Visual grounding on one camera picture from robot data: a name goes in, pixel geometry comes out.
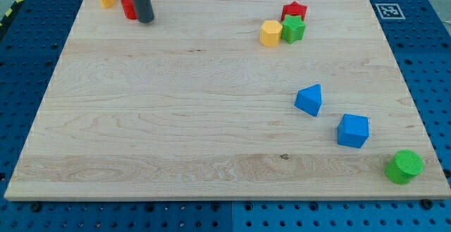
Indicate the yellow hexagon block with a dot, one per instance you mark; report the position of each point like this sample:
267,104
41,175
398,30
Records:
270,33

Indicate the white fiducial marker tag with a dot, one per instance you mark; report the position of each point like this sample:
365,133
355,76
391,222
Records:
390,11

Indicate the blue triangle block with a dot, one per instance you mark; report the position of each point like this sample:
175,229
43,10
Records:
309,99

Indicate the green star block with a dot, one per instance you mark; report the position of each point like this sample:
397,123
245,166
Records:
293,28

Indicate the green cylinder block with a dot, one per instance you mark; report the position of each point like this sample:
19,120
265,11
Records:
404,166

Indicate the wooden board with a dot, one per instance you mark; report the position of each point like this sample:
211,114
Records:
194,107

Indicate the red star block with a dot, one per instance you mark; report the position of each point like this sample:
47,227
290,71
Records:
294,9

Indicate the blue cube block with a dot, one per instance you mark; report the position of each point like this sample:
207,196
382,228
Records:
353,130

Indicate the red cylinder block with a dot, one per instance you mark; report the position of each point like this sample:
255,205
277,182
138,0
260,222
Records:
128,9

